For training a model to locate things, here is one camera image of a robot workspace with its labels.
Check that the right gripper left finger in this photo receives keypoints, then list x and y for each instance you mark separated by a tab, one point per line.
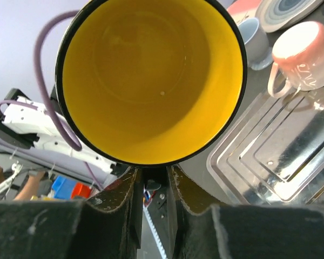
107	225

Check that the slotted cable duct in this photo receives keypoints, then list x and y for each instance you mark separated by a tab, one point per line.
156	215

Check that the pink and cream plate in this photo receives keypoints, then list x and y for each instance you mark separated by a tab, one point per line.
241	10

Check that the yellow and black mug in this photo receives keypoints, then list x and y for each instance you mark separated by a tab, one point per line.
150	83

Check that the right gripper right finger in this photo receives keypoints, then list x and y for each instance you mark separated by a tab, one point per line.
201	226

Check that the pink and white mug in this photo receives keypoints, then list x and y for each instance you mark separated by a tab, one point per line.
298	60

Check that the light blue mug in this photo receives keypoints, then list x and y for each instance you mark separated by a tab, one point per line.
258	51

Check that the person in background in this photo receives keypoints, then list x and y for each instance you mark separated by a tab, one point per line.
27	183

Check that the blue ringed cream plate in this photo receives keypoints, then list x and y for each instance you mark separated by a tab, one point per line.
280	14

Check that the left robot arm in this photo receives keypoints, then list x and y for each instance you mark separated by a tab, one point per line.
27	124

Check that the silver metal tray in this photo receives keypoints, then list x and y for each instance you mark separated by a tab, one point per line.
274	154

